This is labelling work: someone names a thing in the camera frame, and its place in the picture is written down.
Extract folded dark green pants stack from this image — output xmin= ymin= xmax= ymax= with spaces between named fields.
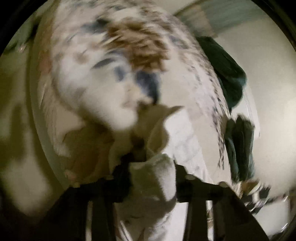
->
xmin=197 ymin=37 xmax=255 ymax=183

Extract white pants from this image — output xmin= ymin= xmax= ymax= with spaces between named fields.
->
xmin=108 ymin=105 xmax=232 ymax=241

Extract floral cream blanket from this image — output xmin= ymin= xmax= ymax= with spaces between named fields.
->
xmin=31 ymin=1 xmax=231 ymax=187

